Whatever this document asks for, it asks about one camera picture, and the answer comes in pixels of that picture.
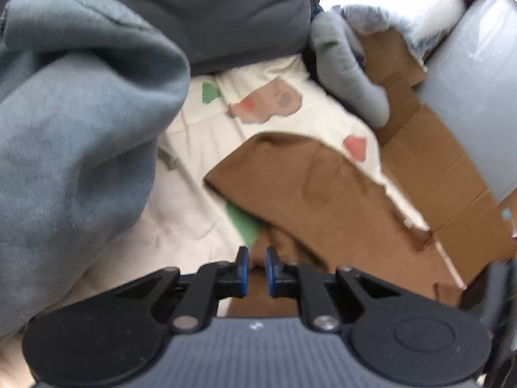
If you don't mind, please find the brown printed t-shirt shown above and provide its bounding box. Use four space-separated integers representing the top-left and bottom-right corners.
204 131 465 318

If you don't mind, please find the dark grey pillow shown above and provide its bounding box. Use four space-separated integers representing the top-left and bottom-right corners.
0 0 318 75

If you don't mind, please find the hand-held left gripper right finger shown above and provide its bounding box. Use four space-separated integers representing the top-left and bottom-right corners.
265 246 401 332

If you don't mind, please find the clear plastic bag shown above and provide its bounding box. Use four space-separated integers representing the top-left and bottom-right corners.
341 4 392 35

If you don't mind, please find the grey-blue sweatshirt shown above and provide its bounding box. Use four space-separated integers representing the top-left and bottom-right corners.
0 0 191 338

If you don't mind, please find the grey neck pillow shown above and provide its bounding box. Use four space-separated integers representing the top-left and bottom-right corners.
310 10 390 130

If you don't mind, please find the white pillow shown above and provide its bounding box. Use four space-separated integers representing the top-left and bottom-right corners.
327 0 467 49

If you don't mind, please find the grey plastic-wrapped appliance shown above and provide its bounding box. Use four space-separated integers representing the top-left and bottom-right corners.
416 0 517 205

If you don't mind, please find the flattened cardboard sheet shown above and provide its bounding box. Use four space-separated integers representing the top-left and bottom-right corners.
355 28 517 287

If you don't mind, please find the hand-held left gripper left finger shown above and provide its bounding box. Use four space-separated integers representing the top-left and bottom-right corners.
114 246 249 332

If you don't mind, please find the cream bear print blanket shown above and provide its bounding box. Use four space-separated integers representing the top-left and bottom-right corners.
0 54 431 372

